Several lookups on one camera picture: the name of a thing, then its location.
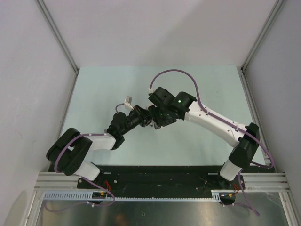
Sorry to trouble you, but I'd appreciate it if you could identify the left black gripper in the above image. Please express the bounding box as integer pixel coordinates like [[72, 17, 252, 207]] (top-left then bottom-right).
[[120, 105, 153, 136]]

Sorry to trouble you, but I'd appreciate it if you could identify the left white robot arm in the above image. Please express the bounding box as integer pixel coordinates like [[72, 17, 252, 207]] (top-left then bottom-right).
[[46, 105, 152, 188]]

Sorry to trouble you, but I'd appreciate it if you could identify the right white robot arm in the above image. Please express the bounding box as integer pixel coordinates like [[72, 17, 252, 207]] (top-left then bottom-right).
[[148, 87, 259, 189]]

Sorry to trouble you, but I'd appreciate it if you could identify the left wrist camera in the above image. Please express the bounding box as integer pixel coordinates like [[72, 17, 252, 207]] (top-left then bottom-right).
[[124, 96, 133, 111]]

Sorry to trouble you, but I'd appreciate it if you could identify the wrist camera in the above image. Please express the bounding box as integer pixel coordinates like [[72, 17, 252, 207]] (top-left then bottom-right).
[[148, 88, 154, 94], [124, 96, 133, 111]]

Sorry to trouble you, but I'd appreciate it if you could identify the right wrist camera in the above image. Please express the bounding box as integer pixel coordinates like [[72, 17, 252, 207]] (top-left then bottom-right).
[[148, 88, 154, 94]]

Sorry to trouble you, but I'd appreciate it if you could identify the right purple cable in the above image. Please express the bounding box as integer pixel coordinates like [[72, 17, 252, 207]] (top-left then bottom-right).
[[149, 69, 276, 169]]

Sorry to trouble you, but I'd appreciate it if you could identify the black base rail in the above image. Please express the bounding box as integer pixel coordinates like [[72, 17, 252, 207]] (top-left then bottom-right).
[[48, 164, 246, 197]]

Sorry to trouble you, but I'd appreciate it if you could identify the grey cable duct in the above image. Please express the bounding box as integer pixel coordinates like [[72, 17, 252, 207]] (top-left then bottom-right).
[[43, 191, 221, 202]]

